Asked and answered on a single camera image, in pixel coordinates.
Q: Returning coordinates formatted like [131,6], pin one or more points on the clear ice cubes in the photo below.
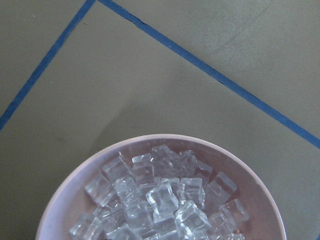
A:
[161,195]

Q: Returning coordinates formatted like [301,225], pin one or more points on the pink bowl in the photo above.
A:
[70,199]

